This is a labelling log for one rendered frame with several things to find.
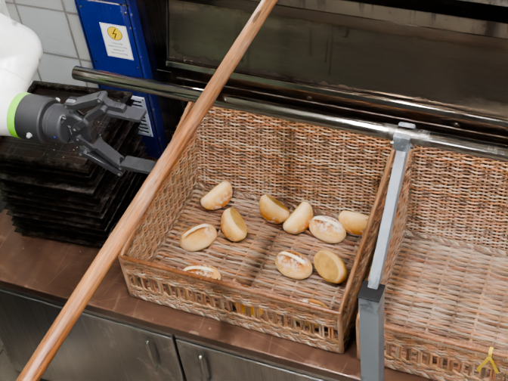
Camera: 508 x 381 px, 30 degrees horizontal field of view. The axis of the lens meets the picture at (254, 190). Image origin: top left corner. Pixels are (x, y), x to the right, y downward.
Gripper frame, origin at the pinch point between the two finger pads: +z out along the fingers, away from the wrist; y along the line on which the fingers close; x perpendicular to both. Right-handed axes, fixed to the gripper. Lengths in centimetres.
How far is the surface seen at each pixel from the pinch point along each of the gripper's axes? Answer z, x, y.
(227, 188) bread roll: -8, -41, 56
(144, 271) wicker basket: -13, -5, 50
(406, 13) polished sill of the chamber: 35, -55, 3
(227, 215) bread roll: -3, -31, 54
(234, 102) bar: 10.7, -18.0, 2.6
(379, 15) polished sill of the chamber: 29, -55, 4
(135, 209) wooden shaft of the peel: 6.8, 16.6, -0.7
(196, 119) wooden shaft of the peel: 7.2, -8.1, -0.6
